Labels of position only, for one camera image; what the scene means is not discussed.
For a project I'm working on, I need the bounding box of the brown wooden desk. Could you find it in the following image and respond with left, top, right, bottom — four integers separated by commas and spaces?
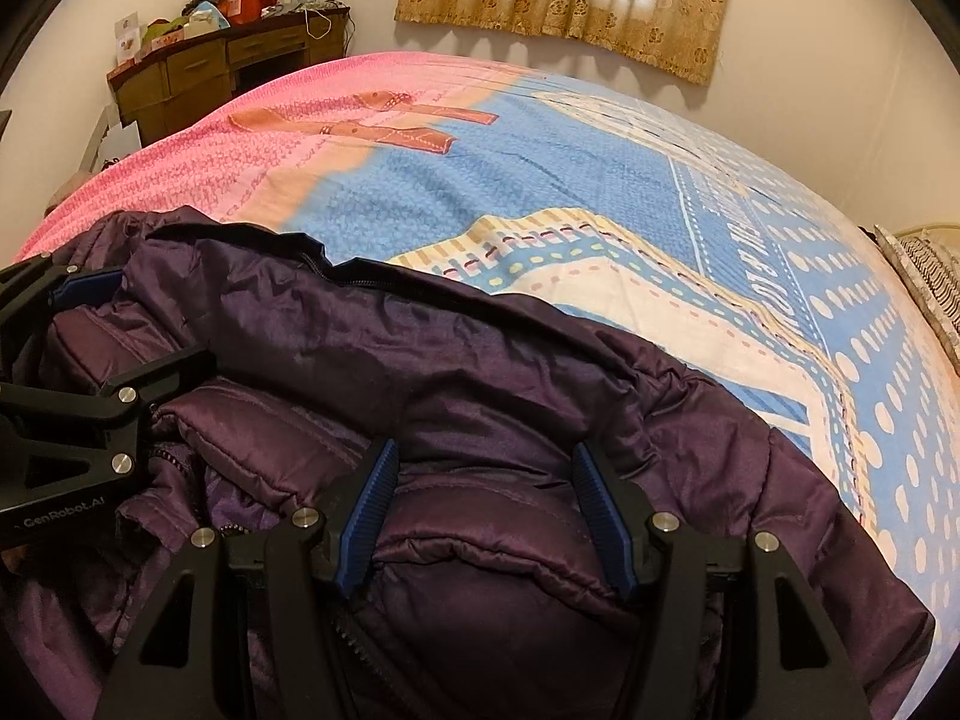
106, 4, 352, 147

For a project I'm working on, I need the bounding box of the printed pink and blue bedsheet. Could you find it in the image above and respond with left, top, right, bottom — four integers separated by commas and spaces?
15, 51, 960, 653

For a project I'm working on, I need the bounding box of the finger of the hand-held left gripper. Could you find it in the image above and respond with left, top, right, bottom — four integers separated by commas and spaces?
0, 345, 218, 497
0, 255, 125, 383

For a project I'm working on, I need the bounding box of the beige floral window curtain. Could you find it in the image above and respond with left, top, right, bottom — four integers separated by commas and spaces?
395, 0, 732, 87

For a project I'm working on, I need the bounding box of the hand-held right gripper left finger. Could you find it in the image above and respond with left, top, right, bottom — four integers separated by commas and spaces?
94, 439, 402, 720

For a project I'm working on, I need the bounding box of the white paper bag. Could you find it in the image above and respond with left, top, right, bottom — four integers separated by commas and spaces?
79, 109, 140, 170

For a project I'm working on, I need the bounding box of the pale blue packet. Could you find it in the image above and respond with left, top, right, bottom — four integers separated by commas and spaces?
186, 4, 228, 37

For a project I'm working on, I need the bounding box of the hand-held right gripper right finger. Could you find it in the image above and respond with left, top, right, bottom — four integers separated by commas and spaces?
571, 442, 875, 720

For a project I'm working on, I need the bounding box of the white greeting card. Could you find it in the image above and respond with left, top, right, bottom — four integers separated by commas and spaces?
115, 11, 143, 65

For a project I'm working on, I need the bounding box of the purple quilted jacket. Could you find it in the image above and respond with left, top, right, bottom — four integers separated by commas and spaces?
0, 202, 938, 720

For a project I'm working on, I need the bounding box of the patterned white pillow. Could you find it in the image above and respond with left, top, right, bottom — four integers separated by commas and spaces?
874, 223, 960, 376

